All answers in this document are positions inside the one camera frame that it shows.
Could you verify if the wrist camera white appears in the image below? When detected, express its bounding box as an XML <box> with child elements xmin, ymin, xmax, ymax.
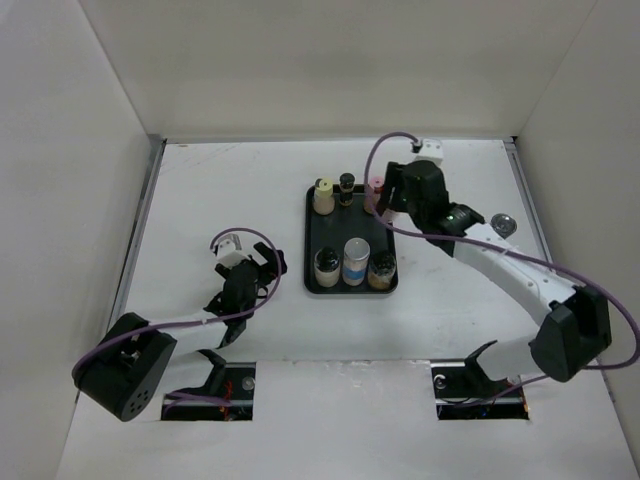
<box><xmin>209</xmin><ymin>233</ymin><xmax>249</xmax><ymax>269</ymax></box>
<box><xmin>411</xmin><ymin>139</ymin><xmax>444</xmax><ymax>165</ymax></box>

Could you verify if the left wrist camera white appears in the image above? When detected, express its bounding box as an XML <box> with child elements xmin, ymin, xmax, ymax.
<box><xmin>209</xmin><ymin>233</ymin><xmax>249</xmax><ymax>269</ymax></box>

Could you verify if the tall blue label spice jar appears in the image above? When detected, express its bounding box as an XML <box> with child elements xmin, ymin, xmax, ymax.
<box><xmin>342</xmin><ymin>237</ymin><xmax>370</xmax><ymax>287</ymax></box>

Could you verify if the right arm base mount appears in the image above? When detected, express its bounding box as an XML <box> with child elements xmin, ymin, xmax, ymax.
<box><xmin>431</xmin><ymin>342</ymin><xmax>529</xmax><ymax>421</ymax></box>

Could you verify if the purple cable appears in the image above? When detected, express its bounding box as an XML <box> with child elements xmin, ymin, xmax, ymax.
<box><xmin>72</xmin><ymin>227</ymin><xmax>284</xmax><ymax>414</ymax></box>
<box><xmin>363</xmin><ymin>131</ymin><xmax>640</xmax><ymax>406</ymax></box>

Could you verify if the white powder bottle silver cap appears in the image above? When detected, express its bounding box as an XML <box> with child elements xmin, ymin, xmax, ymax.
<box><xmin>490</xmin><ymin>213</ymin><xmax>518</xmax><ymax>239</ymax></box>

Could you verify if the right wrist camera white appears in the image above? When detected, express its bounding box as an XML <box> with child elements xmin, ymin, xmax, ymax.
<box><xmin>411</xmin><ymin>139</ymin><xmax>444</xmax><ymax>165</ymax></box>

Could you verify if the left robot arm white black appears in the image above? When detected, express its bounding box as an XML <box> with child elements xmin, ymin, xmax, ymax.
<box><xmin>72</xmin><ymin>238</ymin><xmax>287</xmax><ymax>422</ymax></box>

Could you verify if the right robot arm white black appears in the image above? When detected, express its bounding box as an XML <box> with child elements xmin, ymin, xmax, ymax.
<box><xmin>377</xmin><ymin>159</ymin><xmax>612</xmax><ymax>396</ymax></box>

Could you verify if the brown spice bottle black cap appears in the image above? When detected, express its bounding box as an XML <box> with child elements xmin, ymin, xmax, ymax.
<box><xmin>367</xmin><ymin>250</ymin><xmax>397</xmax><ymax>291</ymax></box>

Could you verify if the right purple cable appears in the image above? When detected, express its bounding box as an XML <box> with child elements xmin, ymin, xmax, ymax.
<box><xmin>363</xmin><ymin>131</ymin><xmax>640</xmax><ymax>406</ymax></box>

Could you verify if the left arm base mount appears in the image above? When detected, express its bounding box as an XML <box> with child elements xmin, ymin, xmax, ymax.
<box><xmin>161</xmin><ymin>349</ymin><xmax>256</xmax><ymax>422</ymax></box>

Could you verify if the small black pepper bottle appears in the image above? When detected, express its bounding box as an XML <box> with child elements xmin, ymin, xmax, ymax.
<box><xmin>339</xmin><ymin>172</ymin><xmax>355</xmax><ymax>207</ymax></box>

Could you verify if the white powder bottle black cap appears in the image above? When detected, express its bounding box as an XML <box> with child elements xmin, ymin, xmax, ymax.
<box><xmin>314</xmin><ymin>246</ymin><xmax>341</xmax><ymax>288</ymax></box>

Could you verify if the black rectangular tray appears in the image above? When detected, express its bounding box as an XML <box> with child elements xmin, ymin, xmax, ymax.
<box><xmin>303</xmin><ymin>184</ymin><xmax>399</xmax><ymax>295</ymax></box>

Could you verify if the pink cap spice bottle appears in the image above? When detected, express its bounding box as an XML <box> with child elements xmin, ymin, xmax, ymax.
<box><xmin>363</xmin><ymin>176</ymin><xmax>384</xmax><ymax>215</ymax></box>

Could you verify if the yellow cap spice bottle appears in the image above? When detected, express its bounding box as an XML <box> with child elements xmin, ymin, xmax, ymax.
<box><xmin>312</xmin><ymin>177</ymin><xmax>335</xmax><ymax>216</ymax></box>

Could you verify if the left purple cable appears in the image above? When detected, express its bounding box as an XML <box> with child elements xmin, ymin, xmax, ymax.
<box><xmin>72</xmin><ymin>227</ymin><xmax>284</xmax><ymax>414</ymax></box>

